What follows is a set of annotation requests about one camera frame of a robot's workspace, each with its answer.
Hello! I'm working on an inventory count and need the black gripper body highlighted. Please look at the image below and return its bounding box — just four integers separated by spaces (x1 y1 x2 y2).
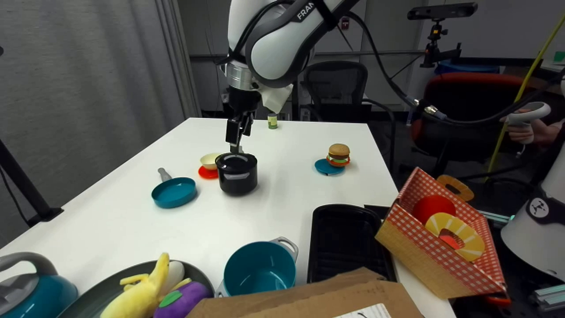
225 87 262 124

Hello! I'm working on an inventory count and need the white handheld controller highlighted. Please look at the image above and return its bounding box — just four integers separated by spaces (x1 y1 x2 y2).
502 101 553 128

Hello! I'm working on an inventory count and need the teal green pot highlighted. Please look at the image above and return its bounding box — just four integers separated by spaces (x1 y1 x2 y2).
221 236 301 297

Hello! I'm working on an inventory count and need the person's hand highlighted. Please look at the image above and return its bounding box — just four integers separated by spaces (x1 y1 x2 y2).
507 119 565 147

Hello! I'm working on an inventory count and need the small yellow bowl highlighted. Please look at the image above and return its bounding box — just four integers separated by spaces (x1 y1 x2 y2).
200 153 221 174

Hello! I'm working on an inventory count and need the small red plate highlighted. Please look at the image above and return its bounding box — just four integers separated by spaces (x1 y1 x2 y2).
197 165 221 183

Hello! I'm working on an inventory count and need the teal frying pan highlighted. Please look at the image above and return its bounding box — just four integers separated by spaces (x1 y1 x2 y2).
151 167 200 211

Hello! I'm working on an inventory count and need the small teal plate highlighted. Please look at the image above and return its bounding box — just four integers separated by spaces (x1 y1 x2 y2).
313 158 350 179

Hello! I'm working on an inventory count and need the grey mesh office chair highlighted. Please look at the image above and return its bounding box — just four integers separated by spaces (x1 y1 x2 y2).
301 61 372 123

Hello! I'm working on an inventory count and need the toy burger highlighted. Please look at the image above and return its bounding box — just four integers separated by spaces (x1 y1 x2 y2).
326 142 354 170

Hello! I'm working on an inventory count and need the white plush vegetable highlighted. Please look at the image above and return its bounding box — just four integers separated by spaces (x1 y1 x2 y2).
165 260 188 290

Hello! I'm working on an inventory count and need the black plastic tray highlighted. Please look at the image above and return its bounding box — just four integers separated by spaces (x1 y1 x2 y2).
306 202 398 285

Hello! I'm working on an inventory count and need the purple plush eggplant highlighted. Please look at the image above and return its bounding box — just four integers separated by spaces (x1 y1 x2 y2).
154 278 213 318

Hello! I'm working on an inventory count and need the brown cardboard box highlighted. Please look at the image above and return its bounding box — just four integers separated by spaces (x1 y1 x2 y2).
186 266 426 318

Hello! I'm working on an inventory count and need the yellow plush banana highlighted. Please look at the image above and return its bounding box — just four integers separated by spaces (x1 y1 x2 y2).
100 253 174 318

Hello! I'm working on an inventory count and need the red toy tomato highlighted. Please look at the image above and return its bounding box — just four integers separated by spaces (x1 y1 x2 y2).
412 193 458 227

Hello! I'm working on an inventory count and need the dark grey plate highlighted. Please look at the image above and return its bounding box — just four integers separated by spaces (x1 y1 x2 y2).
59 260 218 318

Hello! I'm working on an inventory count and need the red checkered wooden box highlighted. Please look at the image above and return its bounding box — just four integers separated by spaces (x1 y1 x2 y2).
375 167 509 301

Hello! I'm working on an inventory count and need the black chair with red trim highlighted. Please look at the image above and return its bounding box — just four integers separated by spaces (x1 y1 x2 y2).
409 71 545 179

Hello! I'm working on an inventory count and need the teal toy kettle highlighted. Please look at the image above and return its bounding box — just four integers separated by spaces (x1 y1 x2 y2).
0 252 80 318

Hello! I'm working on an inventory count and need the white rounded machine housing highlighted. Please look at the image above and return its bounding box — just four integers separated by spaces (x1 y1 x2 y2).
500 144 565 285

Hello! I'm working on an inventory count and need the black pot with grey handle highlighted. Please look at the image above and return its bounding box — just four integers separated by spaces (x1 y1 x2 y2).
216 151 260 199

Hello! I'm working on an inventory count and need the thick black cable with connector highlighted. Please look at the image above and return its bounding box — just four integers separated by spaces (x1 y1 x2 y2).
343 8 555 130

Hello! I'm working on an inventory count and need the black camera stand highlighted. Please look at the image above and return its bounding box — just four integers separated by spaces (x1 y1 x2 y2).
0 140 66 229

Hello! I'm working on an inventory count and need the yellow pineapple ring toy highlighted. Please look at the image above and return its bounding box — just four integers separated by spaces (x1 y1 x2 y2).
424 211 488 264

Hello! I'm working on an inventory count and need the yellow cable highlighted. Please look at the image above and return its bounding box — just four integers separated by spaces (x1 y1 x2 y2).
486 24 565 176

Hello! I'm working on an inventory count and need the pale blue rail piece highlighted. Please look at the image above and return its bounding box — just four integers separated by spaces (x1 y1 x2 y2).
530 283 565 312

